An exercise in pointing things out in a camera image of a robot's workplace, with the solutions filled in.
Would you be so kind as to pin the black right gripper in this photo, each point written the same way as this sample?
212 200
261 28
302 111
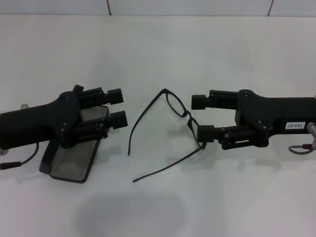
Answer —
271 113

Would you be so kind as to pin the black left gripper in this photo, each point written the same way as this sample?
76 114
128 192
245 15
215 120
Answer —
37 123

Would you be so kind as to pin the black glasses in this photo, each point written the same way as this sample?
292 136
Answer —
188 115

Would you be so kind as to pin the black glasses case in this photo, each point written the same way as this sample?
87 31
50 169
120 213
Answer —
71 168

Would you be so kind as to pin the silver left wrist stub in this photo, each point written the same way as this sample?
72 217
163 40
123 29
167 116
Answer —
24 106

